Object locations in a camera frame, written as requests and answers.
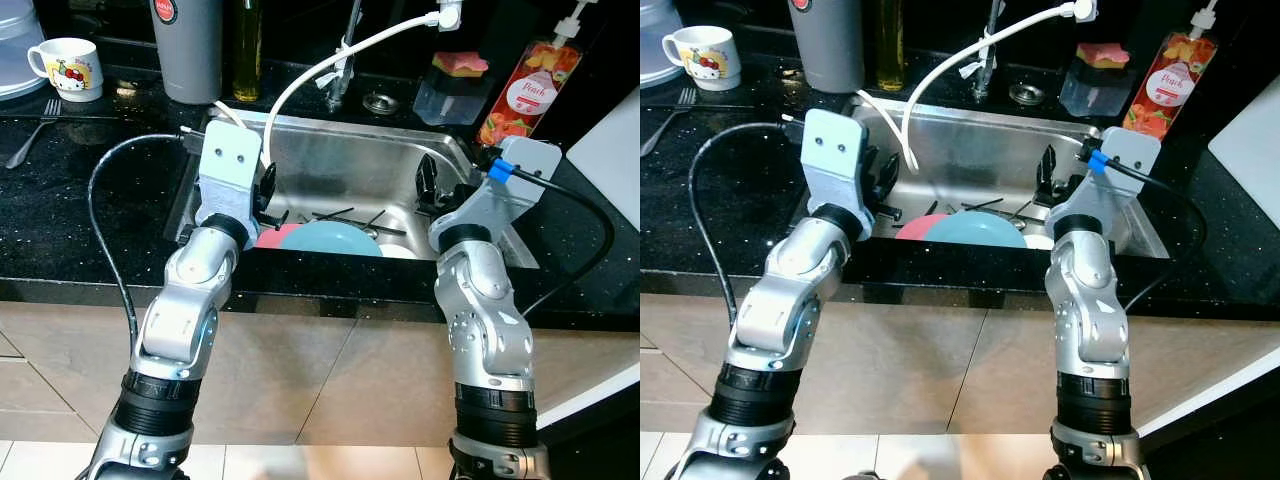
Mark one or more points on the pink plate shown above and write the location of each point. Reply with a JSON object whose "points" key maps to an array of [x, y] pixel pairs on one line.
{"points": [[912, 228], [270, 238]]}

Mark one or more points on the black chopstick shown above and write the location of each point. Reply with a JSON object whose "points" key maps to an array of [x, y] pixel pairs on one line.
{"points": [[375, 217], [1022, 208], [980, 205], [330, 214], [385, 232]]}

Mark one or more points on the white bowl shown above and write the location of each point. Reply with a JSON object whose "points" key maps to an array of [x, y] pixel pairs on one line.
{"points": [[1040, 241], [398, 251]]}

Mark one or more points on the light blue plate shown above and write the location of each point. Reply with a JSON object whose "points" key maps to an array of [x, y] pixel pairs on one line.
{"points": [[975, 230], [330, 240]]}

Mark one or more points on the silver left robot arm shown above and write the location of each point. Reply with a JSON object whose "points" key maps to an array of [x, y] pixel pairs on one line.
{"points": [[185, 300], [790, 300]]}

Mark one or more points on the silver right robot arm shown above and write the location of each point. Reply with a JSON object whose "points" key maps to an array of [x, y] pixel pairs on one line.
{"points": [[485, 320], [1090, 320]]}

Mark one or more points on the metal kitchen faucet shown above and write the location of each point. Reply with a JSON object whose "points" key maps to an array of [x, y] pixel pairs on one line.
{"points": [[985, 75], [340, 85]]}

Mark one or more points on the beige kitchen base cabinet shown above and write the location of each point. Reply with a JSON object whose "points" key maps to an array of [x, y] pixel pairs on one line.
{"points": [[950, 360], [330, 370]]}

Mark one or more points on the stainless steel sink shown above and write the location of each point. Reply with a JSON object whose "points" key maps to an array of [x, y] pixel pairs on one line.
{"points": [[380, 160], [1000, 150]]}

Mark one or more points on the pink yellow sponge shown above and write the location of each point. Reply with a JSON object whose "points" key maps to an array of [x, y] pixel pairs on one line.
{"points": [[460, 64], [1103, 54]]}

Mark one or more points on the peach dish soap bottle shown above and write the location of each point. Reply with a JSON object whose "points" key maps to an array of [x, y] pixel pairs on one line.
{"points": [[1165, 90], [525, 100]]}

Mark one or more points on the yellow oil glass bottle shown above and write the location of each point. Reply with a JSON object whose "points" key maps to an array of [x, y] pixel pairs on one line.
{"points": [[890, 45], [247, 55]]}

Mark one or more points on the white tape strip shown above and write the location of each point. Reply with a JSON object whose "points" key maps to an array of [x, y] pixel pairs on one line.
{"points": [[975, 60], [343, 62]]}

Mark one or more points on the grey water jug red logo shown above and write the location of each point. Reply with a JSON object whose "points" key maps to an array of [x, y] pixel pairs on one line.
{"points": [[828, 45], [187, 55]]}

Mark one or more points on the white plastic board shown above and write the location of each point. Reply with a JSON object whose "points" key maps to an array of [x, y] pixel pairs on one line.
{"points": [[622, 160], [1250, 140]]}

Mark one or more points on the silver metal fork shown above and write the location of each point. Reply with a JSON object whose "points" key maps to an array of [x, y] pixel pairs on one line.
{"points": [[48, 110], [685, 100]]}

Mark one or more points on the white cartoon cat mug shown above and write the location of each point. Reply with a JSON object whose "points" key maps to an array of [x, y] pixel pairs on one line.
{"points": [[70, 70], [705, 55]]}

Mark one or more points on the clear plastic food cover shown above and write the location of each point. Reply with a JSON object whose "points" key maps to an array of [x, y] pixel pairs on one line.
{"points": [[658, 45], [18, 55]]}

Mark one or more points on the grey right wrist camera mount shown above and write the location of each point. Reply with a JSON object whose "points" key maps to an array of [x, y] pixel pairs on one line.
{"points": [[1115, 170], [515, 180]]}

